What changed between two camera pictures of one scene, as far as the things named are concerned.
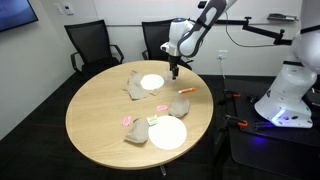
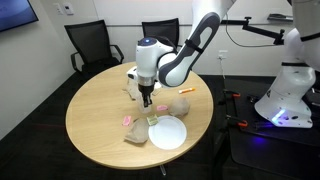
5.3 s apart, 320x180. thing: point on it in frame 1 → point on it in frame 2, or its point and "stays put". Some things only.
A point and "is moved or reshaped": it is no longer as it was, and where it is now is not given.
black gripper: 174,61 → 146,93
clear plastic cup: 168,76 is moved or reshaped
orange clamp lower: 244,123 stays put
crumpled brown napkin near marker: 179,107 stays put
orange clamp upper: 236,95 stays put
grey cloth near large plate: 138,131 stays put
